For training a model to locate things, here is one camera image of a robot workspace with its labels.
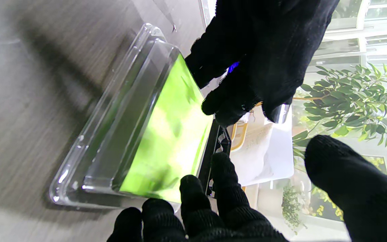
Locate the clear lid with green paper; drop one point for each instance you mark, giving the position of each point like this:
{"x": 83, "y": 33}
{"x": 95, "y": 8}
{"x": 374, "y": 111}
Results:
{"x": 166, "y": 134}

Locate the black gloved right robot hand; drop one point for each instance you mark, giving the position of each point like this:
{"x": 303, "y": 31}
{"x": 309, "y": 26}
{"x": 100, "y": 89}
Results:
{"x": 227, "y": 218}

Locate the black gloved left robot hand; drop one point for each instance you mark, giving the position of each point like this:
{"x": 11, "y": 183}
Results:
{"x": 267, "y": 50}

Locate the black plastic ridged tray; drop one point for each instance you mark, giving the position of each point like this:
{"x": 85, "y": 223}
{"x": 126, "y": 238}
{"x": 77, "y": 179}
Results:
{"x": 218, "y": 141}

